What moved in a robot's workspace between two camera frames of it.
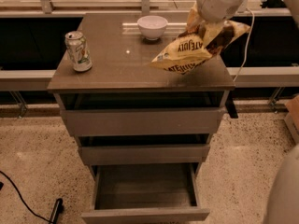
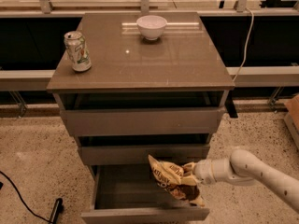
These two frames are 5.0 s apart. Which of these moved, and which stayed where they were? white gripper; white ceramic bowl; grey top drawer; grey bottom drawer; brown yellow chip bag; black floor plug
Moved: brown yellow chip bag; white gripper
Stayed: grey top drawer; white ceramic bowl; black floor plug; grey bottom drawer
